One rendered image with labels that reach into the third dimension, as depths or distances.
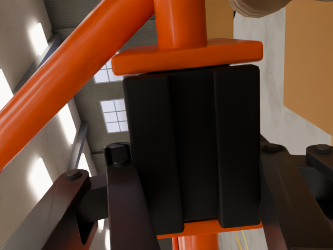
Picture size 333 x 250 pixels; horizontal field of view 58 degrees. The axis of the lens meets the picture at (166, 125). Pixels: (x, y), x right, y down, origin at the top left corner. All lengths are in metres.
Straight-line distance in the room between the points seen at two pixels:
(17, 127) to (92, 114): 10.17
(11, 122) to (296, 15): 0.28
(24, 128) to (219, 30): 1.83
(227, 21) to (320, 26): 1.67
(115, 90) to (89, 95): 0.87
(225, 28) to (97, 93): 8.16
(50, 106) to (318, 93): 0.24
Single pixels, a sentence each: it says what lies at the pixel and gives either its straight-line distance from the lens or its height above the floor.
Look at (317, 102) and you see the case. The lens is 0.31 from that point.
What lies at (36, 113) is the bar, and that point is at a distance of 0.16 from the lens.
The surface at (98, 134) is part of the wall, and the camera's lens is 10.83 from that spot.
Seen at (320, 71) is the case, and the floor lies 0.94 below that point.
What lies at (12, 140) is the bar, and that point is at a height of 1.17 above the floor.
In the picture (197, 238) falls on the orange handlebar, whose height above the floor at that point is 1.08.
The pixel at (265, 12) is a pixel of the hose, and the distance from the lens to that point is 0.21.
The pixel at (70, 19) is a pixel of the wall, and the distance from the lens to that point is 9.03.
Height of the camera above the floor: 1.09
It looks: level
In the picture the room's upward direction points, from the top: 96 degrees counter-clockwise
